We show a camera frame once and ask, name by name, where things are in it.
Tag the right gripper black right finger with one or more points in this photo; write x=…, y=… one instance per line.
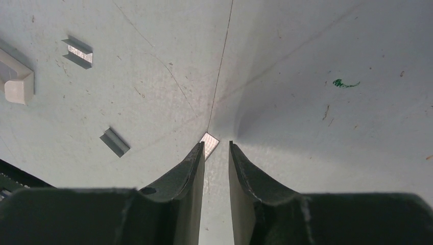
x=265, y=211

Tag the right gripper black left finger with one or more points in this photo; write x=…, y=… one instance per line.
x=167, y=211

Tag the metal staple strip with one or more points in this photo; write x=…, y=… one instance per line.
x=78, y=52
x=210, y=144
x=113, y=141

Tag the staple box tray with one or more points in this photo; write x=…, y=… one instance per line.
x=17, y=80

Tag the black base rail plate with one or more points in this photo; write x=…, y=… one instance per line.
x=13, y=178

